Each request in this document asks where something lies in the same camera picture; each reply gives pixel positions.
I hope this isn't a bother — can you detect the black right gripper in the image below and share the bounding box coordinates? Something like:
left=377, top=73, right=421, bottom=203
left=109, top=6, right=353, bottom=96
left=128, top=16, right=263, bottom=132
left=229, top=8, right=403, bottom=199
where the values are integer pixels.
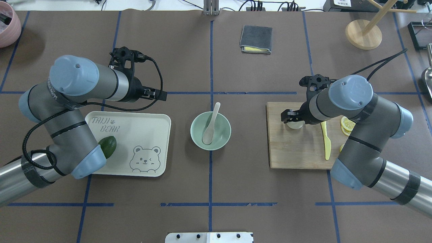
left=281, top=100, right=319, bottom=125

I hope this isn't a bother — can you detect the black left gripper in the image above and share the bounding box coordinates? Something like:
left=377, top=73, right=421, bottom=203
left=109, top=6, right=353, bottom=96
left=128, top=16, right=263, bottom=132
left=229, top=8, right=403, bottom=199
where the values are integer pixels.
left=126, top=77, right=168, bottom=102

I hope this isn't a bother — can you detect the white steamed bun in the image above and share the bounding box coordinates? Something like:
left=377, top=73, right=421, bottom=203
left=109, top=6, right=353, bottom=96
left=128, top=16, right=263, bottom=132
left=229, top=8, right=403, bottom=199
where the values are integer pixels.
left=286, top=121, right=305, bottom=130

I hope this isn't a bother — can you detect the white ceramic soup spoon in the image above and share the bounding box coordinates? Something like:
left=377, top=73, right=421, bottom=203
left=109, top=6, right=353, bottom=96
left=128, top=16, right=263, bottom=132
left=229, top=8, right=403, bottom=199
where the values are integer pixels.
left=202, top=102, right=221, bottom=145

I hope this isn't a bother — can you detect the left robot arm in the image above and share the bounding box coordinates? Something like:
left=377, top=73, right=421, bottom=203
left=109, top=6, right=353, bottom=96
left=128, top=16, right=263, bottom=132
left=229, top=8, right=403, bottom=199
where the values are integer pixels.
left=1, top=51, right=166, bottom=206

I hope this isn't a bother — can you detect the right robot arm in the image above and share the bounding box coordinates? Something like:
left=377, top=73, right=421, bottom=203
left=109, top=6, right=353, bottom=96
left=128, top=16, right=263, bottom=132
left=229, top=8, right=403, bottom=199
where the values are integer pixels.
left=281, top=74, right=432, bottom=217

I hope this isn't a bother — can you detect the light green bowl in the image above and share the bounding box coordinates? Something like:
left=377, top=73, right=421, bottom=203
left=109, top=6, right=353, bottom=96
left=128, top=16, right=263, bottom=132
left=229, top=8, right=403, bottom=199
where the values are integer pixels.
left=190, top=112, right=232, bottom=151

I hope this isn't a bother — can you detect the pink bowl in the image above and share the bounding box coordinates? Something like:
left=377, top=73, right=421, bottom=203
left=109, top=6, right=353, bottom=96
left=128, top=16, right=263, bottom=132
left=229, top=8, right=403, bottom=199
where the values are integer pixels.
left=0, top=1, right=22, bottom=48

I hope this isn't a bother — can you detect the wooden cutting board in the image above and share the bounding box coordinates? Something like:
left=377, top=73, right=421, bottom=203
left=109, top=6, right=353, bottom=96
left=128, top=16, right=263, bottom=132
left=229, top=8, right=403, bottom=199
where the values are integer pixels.
left=266, top=102, right=348, bottom=169

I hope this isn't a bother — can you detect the yellow plastic knife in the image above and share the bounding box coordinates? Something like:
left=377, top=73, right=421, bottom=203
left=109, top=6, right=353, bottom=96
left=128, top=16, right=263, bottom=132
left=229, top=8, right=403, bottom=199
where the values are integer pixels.
left=321, top=121, right=331, bottom=161

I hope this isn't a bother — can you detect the cream bear serving tray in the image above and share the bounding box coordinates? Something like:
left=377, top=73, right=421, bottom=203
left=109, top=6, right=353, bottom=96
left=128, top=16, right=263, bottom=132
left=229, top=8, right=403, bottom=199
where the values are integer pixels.
left=85, top=111, right=171, bottom=177

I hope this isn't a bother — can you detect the upper top lemon slice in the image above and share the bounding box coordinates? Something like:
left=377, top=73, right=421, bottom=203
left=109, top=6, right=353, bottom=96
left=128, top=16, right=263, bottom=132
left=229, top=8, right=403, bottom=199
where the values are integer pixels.
left=340, top=116, right=355, bottom=132

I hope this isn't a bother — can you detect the lower stacked lemon slice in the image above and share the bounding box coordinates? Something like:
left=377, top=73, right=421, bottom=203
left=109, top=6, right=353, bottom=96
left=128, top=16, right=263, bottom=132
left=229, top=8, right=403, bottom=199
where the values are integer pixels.
left=341, top=126, right=352, bottom=136

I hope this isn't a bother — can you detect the green avocado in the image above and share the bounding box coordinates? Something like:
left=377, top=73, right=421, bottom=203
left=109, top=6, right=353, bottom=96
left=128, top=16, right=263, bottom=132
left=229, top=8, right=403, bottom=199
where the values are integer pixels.
left=98, top=136, right=117, bottom=159

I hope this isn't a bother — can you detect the folded grey yellow cloth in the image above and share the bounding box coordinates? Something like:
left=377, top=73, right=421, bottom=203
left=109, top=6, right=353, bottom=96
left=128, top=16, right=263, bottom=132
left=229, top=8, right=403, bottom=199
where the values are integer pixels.
left=239, top=26, right=273, bottom=54

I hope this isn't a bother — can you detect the wooden mug tree stand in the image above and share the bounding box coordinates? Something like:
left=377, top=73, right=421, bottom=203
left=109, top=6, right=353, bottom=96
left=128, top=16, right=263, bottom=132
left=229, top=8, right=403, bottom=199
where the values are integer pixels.
left=345, top=0, right=417, bottom=50

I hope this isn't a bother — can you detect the metal scoop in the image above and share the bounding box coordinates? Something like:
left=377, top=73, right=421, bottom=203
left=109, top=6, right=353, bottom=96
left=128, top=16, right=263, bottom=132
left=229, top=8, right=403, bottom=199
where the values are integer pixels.
left=422, top=43, right=432, bottom=98

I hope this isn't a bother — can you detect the black tray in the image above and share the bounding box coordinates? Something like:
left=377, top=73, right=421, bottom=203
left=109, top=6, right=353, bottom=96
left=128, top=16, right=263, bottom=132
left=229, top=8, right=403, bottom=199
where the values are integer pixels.
left=407, top=22, right=432, bottom=50

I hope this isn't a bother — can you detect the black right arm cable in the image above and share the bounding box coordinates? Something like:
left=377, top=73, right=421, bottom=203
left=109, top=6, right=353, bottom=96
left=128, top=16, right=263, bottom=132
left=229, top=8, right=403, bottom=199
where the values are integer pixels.
left=351, top=49, right=408, bottom=81

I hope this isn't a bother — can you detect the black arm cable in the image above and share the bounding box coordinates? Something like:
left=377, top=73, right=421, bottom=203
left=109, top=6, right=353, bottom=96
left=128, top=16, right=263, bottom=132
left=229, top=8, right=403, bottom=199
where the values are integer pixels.
left=351, top=49, right=408, bottom=81
left=22, top=56, right=164, bottom=170

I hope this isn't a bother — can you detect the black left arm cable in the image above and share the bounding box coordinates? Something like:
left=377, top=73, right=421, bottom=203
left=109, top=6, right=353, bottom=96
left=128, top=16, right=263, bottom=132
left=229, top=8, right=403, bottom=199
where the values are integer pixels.
left=22, top=56, right=164, bottom=170

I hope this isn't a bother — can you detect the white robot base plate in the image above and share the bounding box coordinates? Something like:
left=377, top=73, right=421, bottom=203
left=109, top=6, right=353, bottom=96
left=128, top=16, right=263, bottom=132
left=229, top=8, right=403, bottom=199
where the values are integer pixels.
left=165, top=231, right=254, bottom=243

